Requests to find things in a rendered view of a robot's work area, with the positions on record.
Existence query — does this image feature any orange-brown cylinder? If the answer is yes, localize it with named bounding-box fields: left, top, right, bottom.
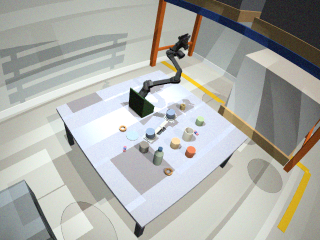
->
left=185, top=146, right=196, bottom=158

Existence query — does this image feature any small brown cylinder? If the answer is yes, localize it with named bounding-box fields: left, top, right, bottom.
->
left=180, top=103, right=186, bottom=111

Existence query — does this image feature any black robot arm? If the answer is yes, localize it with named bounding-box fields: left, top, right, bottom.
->
left=138, top=45, right=185, bottom=98

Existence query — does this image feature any light blue cup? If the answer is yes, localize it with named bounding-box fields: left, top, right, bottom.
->
left=145, top=127, right=155, bottom=139
left=166, top=109, right=175, bottom=120

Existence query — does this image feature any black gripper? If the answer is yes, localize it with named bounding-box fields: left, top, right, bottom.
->
left=175, top=33, right=191, bottom=49

